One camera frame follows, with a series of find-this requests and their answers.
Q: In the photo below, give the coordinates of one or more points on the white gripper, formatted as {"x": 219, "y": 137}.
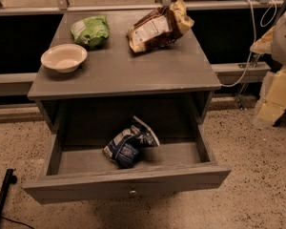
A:
{"x": 284, "y": 42}

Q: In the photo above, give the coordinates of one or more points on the blue chip bag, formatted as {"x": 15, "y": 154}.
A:
{"x": 125, "y": 148}

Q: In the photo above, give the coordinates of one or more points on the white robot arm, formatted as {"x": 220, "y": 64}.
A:
{"x": 278, "y": 49}

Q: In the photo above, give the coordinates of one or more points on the brown chip bag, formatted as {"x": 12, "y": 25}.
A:
{"x": 160, "y": 27}

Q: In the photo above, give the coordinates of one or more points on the round metal drawer knob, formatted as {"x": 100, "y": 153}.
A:
{"x": 132, "y": 194}

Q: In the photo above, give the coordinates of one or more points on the green chip bag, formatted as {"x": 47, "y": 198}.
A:
{"x": 91, "y": 32}

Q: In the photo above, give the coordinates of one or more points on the grey open top drawer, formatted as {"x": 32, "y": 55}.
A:
{"x": 72, "y": 173}

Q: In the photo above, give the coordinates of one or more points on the grey wooden nightstand cabinet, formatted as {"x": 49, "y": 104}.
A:
{"x": 116, "y": 70}

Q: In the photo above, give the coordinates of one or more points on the white shallow bowl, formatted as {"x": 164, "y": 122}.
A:
{"x": 64, "y": 58}

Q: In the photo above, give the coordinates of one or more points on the black stand leg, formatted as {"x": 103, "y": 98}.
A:
{"x": 9, "y": 179}

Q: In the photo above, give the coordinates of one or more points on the grey metal frame rail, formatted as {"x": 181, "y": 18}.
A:
{"x": 20, "y": 83}

